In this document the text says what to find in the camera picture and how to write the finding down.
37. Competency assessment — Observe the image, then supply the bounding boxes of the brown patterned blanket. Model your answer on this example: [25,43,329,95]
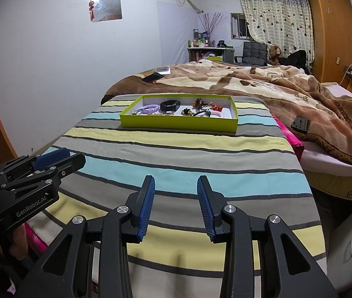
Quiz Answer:
[101,58,352,166]

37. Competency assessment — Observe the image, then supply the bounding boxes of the small black case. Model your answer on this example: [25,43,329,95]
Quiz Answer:
[290,115,311,134]

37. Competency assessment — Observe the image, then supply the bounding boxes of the shiny wall sheet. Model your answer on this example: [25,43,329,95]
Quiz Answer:
[92,0,123,23]

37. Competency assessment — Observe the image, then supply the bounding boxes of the group of bottles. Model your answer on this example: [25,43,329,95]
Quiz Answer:
[188,29,214,48]

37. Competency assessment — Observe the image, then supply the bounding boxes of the dried flower branches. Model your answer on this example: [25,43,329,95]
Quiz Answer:
[198,12,227,36]

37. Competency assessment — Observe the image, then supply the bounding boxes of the person's left hand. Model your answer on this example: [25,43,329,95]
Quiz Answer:
[8,223,30,262]

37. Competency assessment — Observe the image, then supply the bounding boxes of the window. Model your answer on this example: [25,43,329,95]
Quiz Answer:
[230,13,252,39]

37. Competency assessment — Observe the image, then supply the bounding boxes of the green shallow box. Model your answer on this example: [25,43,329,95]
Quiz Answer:
[119,95,239,134]

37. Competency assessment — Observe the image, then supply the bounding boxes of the black clothing pile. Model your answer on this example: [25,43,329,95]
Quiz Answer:
[283,50,313,74]

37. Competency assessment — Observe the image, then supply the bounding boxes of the wooden wardrobe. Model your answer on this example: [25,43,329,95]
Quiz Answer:
[308,0,352,76]

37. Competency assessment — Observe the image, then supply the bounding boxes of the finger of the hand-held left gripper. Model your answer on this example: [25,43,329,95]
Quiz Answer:
[0,154,87,190]
[0,148,71,177]

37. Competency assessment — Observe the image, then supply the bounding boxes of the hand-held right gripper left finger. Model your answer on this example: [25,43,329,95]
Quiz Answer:
[11,175,156,298]

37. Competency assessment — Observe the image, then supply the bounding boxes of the white cabinet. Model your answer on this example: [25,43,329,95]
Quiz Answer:
[325,192,352,289]

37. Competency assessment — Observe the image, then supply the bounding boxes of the purple spiral bracelet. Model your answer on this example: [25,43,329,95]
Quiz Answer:
[134,104,160,116]

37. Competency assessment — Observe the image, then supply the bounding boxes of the cluttered desk shelf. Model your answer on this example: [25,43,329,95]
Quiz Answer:
[187,46,235,63]

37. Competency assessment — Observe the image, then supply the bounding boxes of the black smartphone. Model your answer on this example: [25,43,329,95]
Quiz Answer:
[142,72,164,84]

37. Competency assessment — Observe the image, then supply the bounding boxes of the black office chair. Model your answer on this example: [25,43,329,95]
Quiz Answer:
[234,41,269,66]

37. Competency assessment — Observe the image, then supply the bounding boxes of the black wristband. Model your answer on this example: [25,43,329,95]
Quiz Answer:
[160,100,182,113]

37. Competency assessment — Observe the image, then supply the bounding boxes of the patterned curtain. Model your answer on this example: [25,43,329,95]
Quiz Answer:
[237,0,316,67]

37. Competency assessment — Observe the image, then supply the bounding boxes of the striped cloth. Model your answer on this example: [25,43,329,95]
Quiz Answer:
[24,93,325,286]

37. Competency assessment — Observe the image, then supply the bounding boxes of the pink cloth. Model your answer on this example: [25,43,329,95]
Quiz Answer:
[275,119,303,162]

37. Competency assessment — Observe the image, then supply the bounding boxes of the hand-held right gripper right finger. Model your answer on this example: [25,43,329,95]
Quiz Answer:
[197,175,339,298]

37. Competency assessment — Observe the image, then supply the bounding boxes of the brown teddy bear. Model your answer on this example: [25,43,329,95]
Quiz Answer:
[267,45,283,66]

